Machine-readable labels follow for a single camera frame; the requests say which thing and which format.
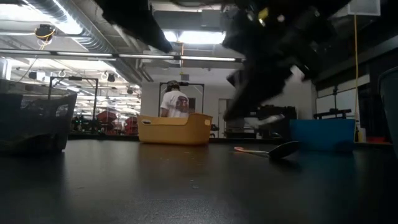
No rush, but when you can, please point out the yellow plastic bin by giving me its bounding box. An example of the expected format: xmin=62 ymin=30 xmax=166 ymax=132
xmin=137 ymin=113 xmax=214 ymax=146

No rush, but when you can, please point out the white ceiling box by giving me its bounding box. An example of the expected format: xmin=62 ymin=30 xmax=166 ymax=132
xmin=348 ymin=0 xmax=381 ymax=17

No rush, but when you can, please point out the grey-blue plastic bin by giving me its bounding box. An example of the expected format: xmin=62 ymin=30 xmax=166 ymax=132
xmin=377 ymin=67 xmax=398 ymax=156

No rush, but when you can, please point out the black desk stand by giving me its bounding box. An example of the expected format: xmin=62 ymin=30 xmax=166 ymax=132
xmin=313 ymin=108 xmax=353 ymax=121

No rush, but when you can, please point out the black tripod stand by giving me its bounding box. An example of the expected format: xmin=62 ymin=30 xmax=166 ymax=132
xmin=331 ymin=84 xmax=340 ymax=110

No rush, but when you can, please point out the red tool chest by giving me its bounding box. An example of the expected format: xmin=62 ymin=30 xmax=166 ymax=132
xmin=97 ymin=110 xmax=139 ymax=136

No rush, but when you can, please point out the whiteboard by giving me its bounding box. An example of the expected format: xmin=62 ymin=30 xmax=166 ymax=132
xmin=315 ymin=88 xmax=361 ymax=121

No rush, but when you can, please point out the yellow black cable reel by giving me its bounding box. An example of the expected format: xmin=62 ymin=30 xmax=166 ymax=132
xmin=34 ymin=24 xmax=57 ymax=42

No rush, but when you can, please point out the black cabinet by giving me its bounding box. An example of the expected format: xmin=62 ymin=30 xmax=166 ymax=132
xmin=257 ymin=105 xmax=297 ymax=140

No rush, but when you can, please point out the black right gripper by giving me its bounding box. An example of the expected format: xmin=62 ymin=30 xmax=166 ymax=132
xmin=222 ymin=0 xmax=308 ymax=121

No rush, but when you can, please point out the gold-handled dark spoon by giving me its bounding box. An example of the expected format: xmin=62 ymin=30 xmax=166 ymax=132
xmin=233 ymin=140 xmax=301 ymax=161

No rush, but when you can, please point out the bright blue plastic bin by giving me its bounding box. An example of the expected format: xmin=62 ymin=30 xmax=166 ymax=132
xmin=289 ymin=118 xmax=356 ymax=152

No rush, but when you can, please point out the long light bar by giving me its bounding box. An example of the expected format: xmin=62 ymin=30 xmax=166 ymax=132
xmin=0 ymin=49 xmax=243 ymax=66

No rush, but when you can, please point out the dark mesh wire basket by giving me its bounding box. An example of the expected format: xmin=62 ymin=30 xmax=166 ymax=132
xmin=0 ymin=78 xmax=78 ymax=154

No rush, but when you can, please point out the black rig frame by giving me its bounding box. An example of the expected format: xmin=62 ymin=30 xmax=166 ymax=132
xmin=47 ymin=76 xmax=100 ymax=101
xmin=158 ymin=82 xmax=205 ymax=118

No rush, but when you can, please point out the person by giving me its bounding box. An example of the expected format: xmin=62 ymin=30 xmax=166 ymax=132
xmin=160 ymin=80 xmax=190 ymax=119

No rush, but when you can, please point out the silver ventilation duct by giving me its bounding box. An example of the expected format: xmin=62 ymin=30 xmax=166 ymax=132
xmin=24 ymin=0 xmax=155 ymax=83

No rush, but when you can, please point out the black shelf unit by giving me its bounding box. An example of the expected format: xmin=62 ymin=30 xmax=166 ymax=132
xmin=224 ymin=118 xmax=261 ymax=139

